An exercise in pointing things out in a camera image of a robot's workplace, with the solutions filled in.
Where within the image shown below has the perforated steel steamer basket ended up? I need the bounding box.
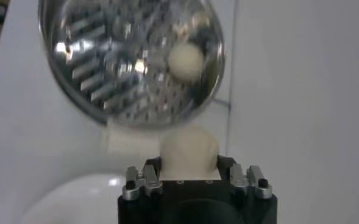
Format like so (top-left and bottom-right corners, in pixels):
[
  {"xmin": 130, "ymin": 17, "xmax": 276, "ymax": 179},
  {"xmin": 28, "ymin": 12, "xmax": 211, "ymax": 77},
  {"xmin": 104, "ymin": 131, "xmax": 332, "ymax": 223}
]
[{"xmin": 38, "ymin": 0, "xmax": 226, "ymax": 126}]

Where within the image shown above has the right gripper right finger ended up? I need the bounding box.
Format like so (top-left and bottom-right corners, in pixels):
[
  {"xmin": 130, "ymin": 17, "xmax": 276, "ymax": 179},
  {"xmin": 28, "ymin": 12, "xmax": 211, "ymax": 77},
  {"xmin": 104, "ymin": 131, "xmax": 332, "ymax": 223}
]
[{"xmin": 217, "ymin": 154, "xmax": 274, "ymax": 201}]

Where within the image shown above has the white round plate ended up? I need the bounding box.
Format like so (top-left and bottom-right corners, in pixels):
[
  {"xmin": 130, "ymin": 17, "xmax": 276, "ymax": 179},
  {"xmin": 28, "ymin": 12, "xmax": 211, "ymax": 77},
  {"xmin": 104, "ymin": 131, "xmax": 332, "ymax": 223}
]
[{"xmin": 20, "ymin": 173, "xmax": 128, "ymax": 224}]

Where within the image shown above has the white steamed baozi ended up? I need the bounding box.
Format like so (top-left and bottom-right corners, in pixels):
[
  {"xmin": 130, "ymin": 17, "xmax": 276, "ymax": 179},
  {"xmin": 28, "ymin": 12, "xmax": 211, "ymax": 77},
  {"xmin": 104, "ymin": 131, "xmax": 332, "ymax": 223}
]
[
  {"xmin": 168, "ymin": 42, "xmax": 205, "ymax": 83},
  {"xmin": 159, "ymin": 125, "xmax": 221, "ymax": 181}
]

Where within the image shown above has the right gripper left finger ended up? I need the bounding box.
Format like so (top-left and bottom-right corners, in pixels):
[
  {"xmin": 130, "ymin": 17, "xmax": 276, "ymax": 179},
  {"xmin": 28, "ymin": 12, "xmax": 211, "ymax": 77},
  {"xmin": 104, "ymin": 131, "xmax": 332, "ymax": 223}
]
[{"xmin": 122, "ymin": 156, "xmax": 164, "ymax": 201}]

